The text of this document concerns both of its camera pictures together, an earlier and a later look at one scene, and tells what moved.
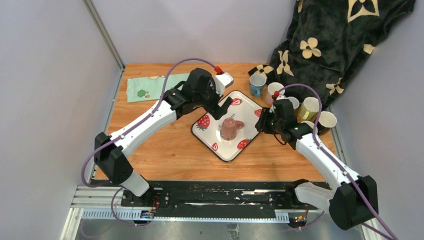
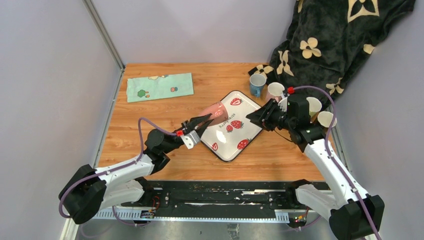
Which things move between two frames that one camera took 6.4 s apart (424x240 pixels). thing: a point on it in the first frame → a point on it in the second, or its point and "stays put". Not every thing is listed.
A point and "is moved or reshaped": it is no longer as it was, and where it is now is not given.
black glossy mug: (327, 120) stays put
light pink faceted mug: (273, 91) stays put
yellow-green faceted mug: (308, 110) stays put
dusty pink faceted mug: (229, 127) is moved or reshaped
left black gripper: (216, 108) → (187, 127)
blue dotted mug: (257, 82) stays put
